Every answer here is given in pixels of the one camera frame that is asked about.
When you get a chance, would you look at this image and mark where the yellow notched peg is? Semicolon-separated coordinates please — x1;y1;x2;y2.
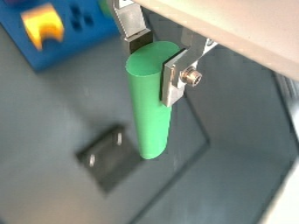
21;3;64;51

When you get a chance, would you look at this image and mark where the blue peg board block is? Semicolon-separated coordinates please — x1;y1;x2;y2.
0;0;117;71

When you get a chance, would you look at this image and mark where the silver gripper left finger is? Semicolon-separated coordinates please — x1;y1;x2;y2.
108;0;153;54

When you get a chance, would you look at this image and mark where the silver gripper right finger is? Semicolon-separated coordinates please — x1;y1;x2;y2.
161;28;219;107

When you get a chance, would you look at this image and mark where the black curved fixture stand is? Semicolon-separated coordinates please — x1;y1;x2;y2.
76;125;144;193

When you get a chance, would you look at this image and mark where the green oval cylinder peg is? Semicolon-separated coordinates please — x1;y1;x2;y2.
125;41;179;159

